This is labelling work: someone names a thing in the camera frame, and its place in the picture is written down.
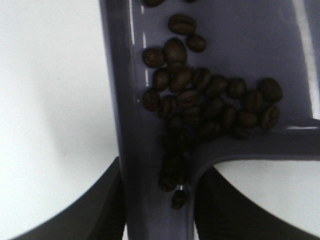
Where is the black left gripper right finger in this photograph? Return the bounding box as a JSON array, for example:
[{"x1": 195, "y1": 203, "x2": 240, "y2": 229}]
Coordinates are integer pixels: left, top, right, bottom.
[{"x1": 194, "y1": 168, "x2": 318, "y2": 240}]

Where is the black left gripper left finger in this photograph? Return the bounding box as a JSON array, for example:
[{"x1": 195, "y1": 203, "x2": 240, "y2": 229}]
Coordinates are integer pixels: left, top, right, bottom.
[{"x1": 16, "y1": 157, "x2": 125, "y2": 240}]

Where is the pile of coffee beans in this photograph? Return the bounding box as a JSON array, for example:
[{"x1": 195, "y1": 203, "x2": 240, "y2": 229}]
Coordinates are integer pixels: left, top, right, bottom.
[{"x1": 142, "y1": 13, "x2": 284, "y2": 210}]

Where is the purple plastic dustpan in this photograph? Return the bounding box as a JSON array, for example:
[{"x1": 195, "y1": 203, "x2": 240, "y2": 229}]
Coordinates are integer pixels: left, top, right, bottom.
[{"x1": 100, "y1": 0, "x2": 320, "y2": 240}]

